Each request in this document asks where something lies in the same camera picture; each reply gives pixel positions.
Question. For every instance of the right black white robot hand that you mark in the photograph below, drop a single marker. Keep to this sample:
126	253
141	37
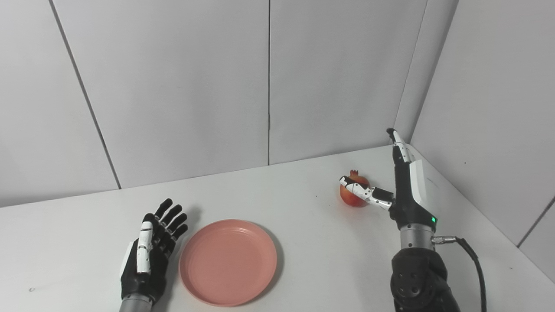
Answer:
409	190

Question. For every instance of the pink round plate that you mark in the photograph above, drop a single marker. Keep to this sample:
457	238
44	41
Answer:
228	262

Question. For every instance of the red yellow pomegranate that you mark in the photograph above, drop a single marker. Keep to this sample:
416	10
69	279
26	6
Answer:
353	200

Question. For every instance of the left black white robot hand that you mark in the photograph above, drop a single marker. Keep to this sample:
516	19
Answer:
149	264

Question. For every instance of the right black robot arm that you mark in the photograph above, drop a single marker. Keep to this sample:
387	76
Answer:
418	277

